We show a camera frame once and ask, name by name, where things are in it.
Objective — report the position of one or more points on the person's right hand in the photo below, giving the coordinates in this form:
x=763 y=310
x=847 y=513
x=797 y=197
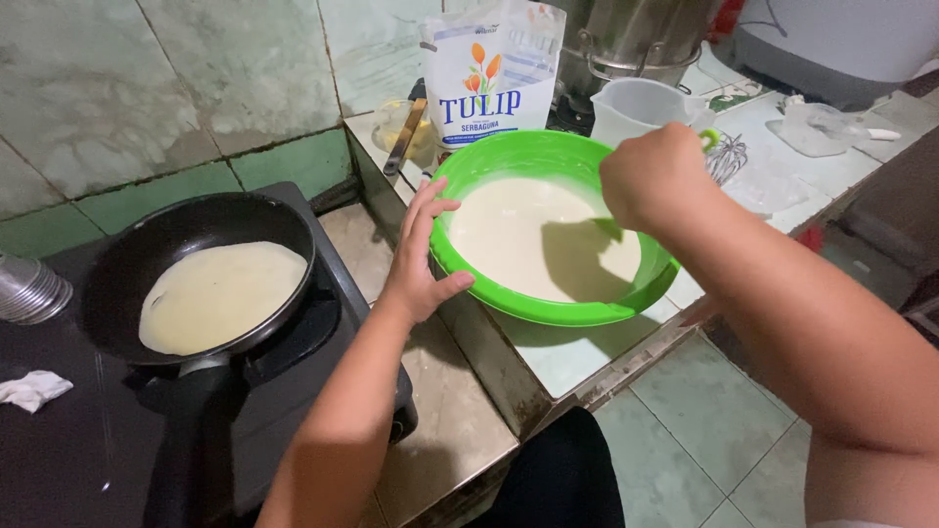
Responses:
x=656 y=176

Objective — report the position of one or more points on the person's left hand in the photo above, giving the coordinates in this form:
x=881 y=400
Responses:
x=411 y=271

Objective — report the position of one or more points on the person's right fingers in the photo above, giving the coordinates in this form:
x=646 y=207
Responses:
x=618 y=198

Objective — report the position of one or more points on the green plastic mixing bowl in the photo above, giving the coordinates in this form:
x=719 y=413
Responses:
x=535 y=150

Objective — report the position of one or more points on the green plastic ladle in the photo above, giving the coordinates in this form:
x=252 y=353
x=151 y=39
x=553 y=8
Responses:
x=710 y=139

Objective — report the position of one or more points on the clear plastic measuring jug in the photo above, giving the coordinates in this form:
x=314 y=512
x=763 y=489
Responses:
x=631 y=110

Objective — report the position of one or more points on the pale liquid batter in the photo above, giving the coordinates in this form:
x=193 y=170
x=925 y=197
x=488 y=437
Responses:
x=513 y=242

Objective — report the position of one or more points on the clear plastic bag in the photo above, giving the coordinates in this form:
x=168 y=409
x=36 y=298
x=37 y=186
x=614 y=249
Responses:
x=766 y=187

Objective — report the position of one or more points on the large steel pot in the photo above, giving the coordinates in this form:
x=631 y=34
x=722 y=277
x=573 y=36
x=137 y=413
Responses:
x=631 y=37

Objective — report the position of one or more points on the white flour bag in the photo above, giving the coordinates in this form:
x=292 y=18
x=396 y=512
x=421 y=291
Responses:
x=484 y=73

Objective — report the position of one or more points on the clear plastic container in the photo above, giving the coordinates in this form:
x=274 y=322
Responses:
x=818 y=128

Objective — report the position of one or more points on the small glass bowl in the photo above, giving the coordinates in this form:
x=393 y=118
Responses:
x=387 y=128

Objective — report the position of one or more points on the white grey appliance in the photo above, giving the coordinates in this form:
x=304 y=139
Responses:
x=843 y=44

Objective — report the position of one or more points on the white plastic spoon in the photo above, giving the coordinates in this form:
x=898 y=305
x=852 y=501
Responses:
x=884 y=135

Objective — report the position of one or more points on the person's black trousers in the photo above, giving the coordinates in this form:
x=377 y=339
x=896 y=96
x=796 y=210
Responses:
x=557 y=477

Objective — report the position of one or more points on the pale thin crepe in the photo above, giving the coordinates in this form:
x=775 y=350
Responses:
x=213 y=297

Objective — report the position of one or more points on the black frying pan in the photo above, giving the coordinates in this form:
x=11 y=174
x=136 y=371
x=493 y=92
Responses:
x=125 y=279

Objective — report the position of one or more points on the stack of metal moulds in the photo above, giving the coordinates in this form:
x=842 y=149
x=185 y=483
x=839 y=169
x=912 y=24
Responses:
x=29 y=290

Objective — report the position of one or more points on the crumpled white tissue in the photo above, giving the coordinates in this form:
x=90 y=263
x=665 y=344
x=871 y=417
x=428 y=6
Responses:
x=33 y=389

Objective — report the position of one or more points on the black gas stove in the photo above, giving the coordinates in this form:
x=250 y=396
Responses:
x=51 y=469

